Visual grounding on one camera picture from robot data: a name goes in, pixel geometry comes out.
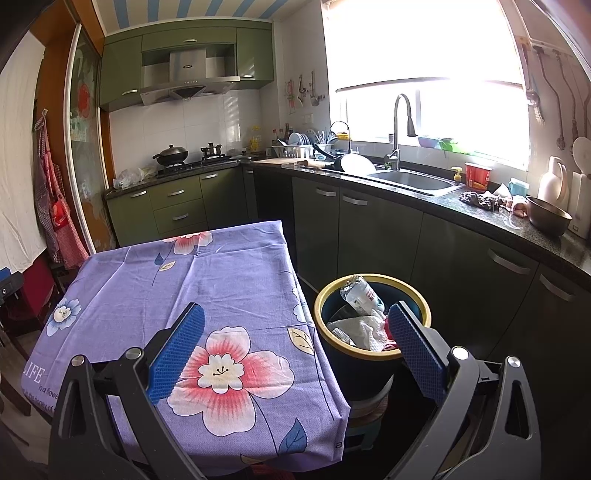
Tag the white box appliance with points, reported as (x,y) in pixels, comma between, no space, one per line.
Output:
(581,203)

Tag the purple bowl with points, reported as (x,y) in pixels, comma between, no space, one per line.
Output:
(429,142)

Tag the soap dispenser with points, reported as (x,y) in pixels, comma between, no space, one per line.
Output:
(457,176)

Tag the glass sliding door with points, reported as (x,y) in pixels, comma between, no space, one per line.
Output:
(87,161)

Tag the black wok with lid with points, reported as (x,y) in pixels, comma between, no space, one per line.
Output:
(171,154)

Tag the dark bin with yellow rim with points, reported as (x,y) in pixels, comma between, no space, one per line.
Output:
(332,364)

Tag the red chair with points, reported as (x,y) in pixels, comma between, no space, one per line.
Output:
(37,286)

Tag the steel sink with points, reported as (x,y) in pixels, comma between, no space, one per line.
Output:
(411,181)

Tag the row of hanging utensils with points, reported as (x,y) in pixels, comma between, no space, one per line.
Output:
(302,92)

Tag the hanging metal ladle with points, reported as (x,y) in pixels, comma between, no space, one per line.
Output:
(560,141)
(575,124)

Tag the white plate by sink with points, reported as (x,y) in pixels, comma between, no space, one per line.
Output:
(358,164)

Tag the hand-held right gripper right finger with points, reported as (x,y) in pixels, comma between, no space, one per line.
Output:
(415,355)

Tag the yellow oil bottle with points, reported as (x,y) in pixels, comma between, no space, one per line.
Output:
(255,141)

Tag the wooden rolling pin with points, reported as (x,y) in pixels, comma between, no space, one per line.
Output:
(304,164)

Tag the black frying pan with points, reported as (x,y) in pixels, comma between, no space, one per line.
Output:
(330,159)

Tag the dark base cabinets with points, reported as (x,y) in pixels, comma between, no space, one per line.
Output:
(378,230)

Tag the crumpled plastic bags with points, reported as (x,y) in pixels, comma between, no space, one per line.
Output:
(129,177)

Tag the group of sauce bottles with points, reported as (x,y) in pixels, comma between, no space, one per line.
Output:
(280,134)

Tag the dish rack with dishes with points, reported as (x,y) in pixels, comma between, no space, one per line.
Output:
(295,150)

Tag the green bowl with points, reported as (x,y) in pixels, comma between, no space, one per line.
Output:
(455,146)

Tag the red instant noodle cup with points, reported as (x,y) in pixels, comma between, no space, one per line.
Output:
(477,177)

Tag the gas stove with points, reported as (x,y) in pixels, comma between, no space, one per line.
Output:
(203,164)

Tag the purple floral tablecloth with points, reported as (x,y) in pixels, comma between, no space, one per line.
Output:
(231,277)

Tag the hanging metal spoon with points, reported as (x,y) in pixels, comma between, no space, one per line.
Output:
(535,110)

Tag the metal mixing bowl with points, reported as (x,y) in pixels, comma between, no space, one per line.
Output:
(547,219)

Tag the crushed clear plastic bottle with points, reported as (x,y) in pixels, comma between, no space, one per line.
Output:
(360,293)

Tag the large white paper towel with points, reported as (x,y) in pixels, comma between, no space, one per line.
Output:
(364,332)

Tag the curved kitchen faucet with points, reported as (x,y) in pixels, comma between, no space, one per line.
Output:
(396,138)

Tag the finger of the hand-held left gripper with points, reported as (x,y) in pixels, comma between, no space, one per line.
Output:
(11,288)

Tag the small steel pot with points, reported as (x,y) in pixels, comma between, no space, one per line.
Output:
(211,151)

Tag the wooden cutting board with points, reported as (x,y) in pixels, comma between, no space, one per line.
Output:
(277,161)

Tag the white hanging sheet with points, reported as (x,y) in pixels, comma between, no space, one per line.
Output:
(18,161)

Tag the black granite countertop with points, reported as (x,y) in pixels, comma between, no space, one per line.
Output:
(485,221)

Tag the red checked apron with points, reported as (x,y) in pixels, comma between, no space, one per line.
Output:
(60,207)

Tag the green wall cabinets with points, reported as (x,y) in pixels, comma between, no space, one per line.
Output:
(120,69)

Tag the pink plastic bag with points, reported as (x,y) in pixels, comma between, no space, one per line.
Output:
(518,206)

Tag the white jug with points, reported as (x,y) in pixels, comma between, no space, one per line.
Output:
(551,184)

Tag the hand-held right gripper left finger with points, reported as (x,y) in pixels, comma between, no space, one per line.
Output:
(178,355)

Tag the crumpled dark dishcloth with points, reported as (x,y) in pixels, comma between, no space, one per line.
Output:
(478,199)

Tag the steel range hood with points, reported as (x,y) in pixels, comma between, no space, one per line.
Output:
(187,64)

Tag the green base cabinets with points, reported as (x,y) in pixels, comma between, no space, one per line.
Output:
(180,194)

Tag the kitchen window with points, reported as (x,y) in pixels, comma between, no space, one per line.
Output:
(415,46)

